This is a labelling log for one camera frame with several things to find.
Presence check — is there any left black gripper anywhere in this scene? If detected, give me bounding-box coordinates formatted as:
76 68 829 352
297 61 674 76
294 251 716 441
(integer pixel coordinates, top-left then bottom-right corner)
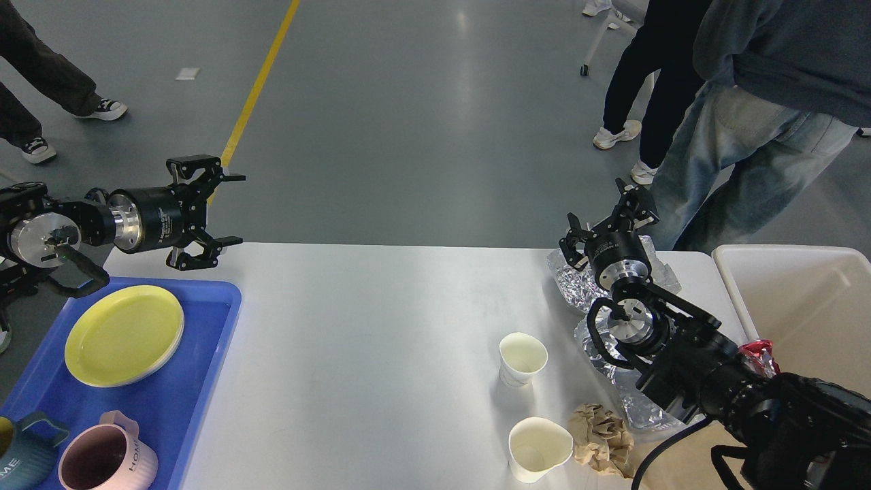
107 155 246 271

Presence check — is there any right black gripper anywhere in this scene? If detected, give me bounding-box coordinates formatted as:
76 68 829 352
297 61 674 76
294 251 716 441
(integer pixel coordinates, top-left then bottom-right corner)
559 178 660 287

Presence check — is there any yellow plastic plate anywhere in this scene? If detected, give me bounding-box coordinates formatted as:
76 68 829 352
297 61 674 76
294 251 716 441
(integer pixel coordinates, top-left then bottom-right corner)
63 285 186 388

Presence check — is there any pink mug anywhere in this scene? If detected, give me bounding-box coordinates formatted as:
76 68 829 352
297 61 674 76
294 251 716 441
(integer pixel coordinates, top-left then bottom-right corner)
57 410 159 489

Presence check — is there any dark teal mug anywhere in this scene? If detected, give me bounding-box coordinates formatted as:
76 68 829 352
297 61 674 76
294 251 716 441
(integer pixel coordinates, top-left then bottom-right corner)
1 410 69 489

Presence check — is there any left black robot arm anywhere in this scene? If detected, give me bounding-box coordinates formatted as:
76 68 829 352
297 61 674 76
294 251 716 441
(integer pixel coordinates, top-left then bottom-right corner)
1 154 245 309

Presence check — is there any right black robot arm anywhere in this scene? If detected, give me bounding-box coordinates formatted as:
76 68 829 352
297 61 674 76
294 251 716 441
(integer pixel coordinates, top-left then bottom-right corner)
558 179 870 489

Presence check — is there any crumpled aluminium foil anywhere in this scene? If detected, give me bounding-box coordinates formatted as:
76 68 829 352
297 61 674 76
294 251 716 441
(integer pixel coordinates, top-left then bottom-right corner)
548 235 684 434

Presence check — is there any pink plate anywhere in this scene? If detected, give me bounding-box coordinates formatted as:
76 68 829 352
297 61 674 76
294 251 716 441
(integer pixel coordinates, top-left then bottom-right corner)
100 295 184 387

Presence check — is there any upper white paper cup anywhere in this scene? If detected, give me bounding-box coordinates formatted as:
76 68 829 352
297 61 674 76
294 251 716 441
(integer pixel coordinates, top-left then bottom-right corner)
498 332 548 387

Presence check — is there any white paper cup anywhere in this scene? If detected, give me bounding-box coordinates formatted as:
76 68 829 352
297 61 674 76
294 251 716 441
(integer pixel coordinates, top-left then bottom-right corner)
508 416 574 484
498 332 548 387

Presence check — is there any person in black trousers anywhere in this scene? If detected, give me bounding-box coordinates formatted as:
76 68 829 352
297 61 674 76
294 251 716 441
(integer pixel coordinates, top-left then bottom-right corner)
593 1 710 185

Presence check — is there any blue plastic tray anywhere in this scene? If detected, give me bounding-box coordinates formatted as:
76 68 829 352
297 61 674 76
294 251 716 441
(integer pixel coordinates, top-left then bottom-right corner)
2 277 242 489

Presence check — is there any red crumpled wrapper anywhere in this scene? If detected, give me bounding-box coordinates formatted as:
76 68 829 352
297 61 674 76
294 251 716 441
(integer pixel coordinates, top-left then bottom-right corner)
738 339 781 378

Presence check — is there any white wheeled chair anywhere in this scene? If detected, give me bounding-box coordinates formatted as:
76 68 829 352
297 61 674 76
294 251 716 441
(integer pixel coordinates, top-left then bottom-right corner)
579 1 649 78

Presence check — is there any crumpled brown paper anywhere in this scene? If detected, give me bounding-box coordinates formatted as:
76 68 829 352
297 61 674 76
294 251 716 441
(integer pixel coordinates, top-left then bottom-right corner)
568 404 636 480

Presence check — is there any white plastic bin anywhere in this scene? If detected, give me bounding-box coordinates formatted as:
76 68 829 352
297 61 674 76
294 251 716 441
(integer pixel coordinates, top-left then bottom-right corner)
712 244 870 396

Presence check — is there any lower white paper cup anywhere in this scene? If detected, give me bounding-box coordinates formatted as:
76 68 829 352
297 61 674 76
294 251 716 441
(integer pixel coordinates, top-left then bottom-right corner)
508 416 574 484

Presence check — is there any person in blue jeans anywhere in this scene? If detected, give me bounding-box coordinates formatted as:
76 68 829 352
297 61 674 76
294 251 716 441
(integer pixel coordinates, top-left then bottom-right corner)
649 1 870 253

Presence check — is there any person in dark trousers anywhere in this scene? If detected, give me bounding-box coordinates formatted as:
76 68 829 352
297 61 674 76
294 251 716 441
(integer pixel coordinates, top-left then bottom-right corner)
1 1 128 165

